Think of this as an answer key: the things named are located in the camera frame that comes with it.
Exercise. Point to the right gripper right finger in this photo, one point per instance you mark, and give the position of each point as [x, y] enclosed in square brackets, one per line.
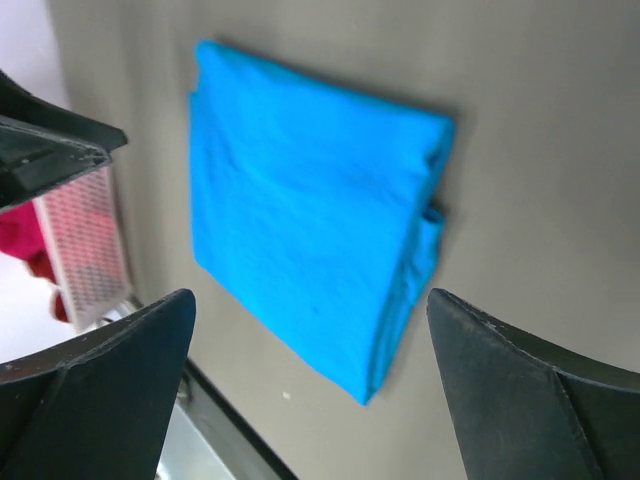
[525, 408]

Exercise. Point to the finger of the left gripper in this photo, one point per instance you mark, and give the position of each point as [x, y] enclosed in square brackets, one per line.
[19, 104]
[35, 161]

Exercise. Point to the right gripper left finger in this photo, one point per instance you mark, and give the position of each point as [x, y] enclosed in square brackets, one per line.
[97, 406]

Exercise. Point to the blue t shirt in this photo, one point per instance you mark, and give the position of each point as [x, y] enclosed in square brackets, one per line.
[312, 206]

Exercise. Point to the magenta t shirt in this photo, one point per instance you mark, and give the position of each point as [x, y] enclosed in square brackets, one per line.
[20, 234]

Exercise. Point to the white plastic laundry basket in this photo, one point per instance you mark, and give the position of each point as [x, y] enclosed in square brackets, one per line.
[82, 236]

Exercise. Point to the dark red t shirt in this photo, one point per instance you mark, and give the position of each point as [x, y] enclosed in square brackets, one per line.
[40, 267]

